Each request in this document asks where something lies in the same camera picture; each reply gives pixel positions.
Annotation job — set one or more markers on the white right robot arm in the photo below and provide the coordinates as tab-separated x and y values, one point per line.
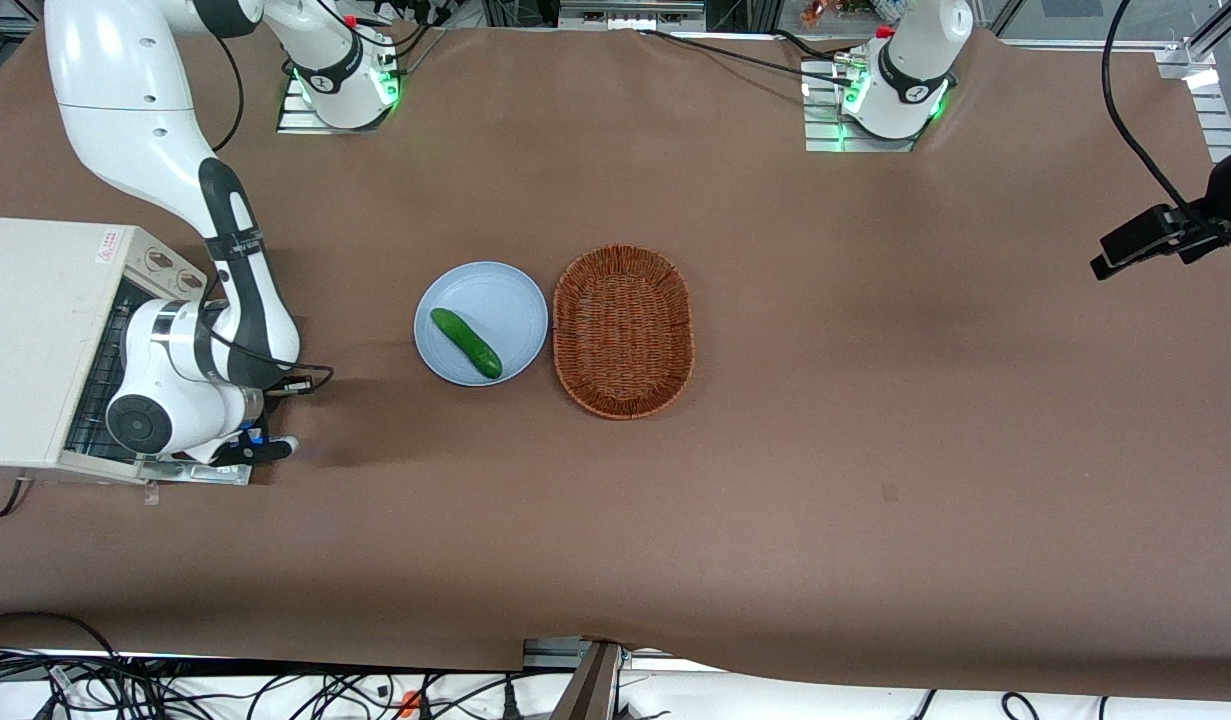
125	100

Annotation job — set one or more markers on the green cucumber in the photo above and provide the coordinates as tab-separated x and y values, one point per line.
465	342

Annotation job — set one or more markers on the brown table cover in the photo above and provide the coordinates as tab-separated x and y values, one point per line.
775	500

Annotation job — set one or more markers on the red warning sticker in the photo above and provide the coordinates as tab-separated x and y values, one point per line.
109	246

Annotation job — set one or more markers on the oval brown wicker basket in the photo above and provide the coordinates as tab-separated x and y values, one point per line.
623	332

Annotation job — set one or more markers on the round oven knob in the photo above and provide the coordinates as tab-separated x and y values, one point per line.
158	260
188	280

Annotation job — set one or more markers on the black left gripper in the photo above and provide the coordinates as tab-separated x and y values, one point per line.
1181	232

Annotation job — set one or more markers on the clear acrylic stopper block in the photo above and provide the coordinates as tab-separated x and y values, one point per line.
152	492

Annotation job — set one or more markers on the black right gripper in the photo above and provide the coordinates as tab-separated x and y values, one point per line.
270	404

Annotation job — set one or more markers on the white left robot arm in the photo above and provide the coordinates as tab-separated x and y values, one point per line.
915	60

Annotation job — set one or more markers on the oven door with glass window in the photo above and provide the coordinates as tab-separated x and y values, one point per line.
205	476

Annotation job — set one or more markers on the metal camera stand post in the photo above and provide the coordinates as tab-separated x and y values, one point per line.
593	685

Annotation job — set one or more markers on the white toaster oven body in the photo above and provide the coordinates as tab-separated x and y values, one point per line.
25	330

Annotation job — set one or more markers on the light blue round plate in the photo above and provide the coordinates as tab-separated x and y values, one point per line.
495	300

